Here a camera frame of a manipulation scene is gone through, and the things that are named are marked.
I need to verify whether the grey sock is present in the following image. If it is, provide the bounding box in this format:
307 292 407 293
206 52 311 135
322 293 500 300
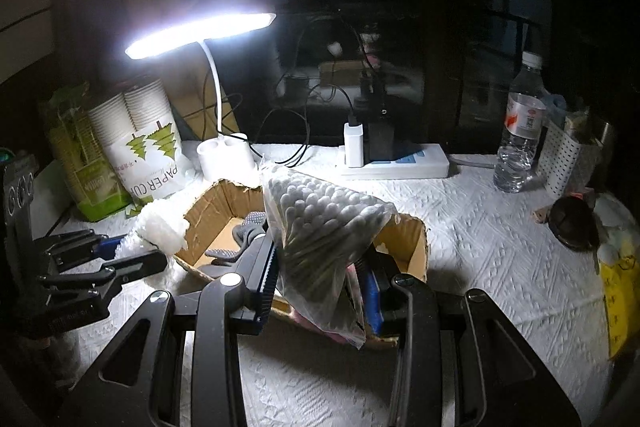
205 211 268 265

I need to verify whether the bag of cotton swabs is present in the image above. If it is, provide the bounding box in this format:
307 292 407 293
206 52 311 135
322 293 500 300
262 162 398 329

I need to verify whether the pink plush toy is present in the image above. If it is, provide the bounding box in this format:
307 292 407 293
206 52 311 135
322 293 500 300
291 263 367 349

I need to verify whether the green paper cup pack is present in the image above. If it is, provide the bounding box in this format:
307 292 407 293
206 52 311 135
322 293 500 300
39 84 131 222

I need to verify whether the brown cardboard box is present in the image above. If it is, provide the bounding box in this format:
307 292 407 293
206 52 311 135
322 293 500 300
175 180 427 347

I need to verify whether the paper cup sleeve pack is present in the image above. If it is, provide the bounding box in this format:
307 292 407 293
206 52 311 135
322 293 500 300
88 79 194 205

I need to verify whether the white desk lamp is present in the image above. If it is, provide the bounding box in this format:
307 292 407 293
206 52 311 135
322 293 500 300
124 11 278 182

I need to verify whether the yellow tissue pack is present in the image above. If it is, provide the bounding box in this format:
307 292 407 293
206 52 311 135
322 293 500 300
600 256 639 360

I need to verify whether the black round object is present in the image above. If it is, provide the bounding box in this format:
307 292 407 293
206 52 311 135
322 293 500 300
548 196 600 251

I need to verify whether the white power strip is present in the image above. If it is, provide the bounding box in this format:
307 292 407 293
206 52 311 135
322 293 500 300
337 143 450 180

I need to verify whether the clear plastic water bottle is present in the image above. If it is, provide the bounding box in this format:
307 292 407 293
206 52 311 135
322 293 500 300
494 51 547 193

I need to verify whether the white perforated organizer basket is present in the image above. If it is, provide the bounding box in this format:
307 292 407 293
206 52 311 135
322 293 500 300
536 109 613 198

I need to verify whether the black power adapter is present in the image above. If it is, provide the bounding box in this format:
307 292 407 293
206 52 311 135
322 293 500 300
362 104 395 162

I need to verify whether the white USB charger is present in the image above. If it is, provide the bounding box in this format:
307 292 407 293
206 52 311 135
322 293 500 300
343 122 364 168

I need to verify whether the black charger cable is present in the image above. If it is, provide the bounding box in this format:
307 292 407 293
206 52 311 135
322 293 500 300
246 16 377 168

